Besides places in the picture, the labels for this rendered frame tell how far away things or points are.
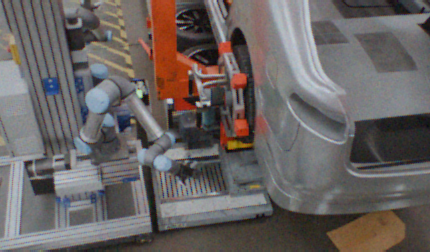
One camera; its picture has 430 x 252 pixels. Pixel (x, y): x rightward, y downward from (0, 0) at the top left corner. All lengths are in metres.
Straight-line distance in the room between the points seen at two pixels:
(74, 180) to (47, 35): 0.85
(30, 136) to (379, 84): 2.20
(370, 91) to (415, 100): 0.30
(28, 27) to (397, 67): 2.31
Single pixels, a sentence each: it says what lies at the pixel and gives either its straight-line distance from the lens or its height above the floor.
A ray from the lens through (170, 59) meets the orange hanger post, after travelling 3.49.
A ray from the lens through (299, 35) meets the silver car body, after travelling 2.29.
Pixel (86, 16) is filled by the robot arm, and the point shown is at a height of 1.44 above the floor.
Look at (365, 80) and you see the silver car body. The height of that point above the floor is 1.00.
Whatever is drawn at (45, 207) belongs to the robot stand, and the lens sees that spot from 3.53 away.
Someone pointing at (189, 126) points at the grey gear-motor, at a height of 0.40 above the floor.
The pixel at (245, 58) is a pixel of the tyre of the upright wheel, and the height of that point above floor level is 1.18.
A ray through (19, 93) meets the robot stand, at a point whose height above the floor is 1.23.
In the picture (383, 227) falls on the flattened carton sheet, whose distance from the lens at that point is 3.76.
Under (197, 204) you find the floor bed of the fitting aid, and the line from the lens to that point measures 3.55.
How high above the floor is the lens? 2.87
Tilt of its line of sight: 42 degrees down
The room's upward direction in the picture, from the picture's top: 2 degrees clockwise
